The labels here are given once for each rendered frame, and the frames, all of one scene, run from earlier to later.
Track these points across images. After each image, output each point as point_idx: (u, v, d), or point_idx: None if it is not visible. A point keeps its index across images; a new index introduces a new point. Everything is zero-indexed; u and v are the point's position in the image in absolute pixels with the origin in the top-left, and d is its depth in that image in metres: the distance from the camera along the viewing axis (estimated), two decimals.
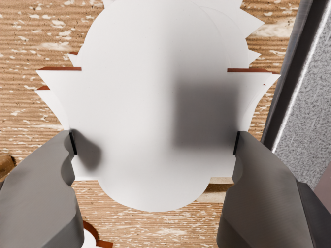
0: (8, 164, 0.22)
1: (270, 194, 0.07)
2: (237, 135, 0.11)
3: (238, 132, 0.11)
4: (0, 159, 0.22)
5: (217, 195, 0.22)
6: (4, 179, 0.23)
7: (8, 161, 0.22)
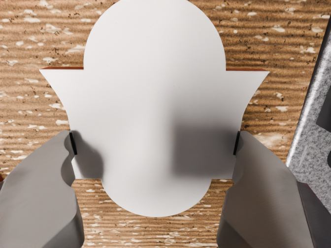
0: None
1: (270, 194, 0.07)
2: (237, 135, 0.11)
3: (238, 132, 0.11)
4: None
5: None
6: None
7: None
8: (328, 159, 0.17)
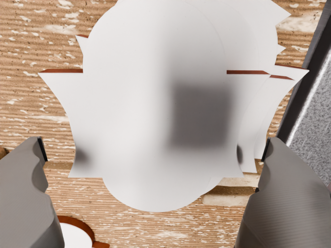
0: (1, 157, 0.20)
1: (298, 206, 0.07)
2: (267, 141, 0.11)
3: (268, 138, 0.11)
4: None
5: (226, 198, 0.21)
6: None
7: (1, 153, 0.20)
8: None
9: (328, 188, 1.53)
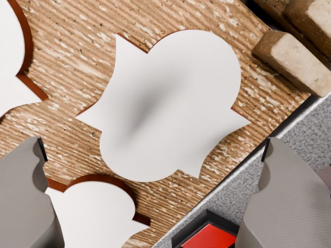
0: None
1: (298, 206, 0.07)
2: (267, 141, 0.11)
3: (268, 138, 0.11)
4: None
5: (308, 58, 0.13)
6: None
7: None
8: None
9: None
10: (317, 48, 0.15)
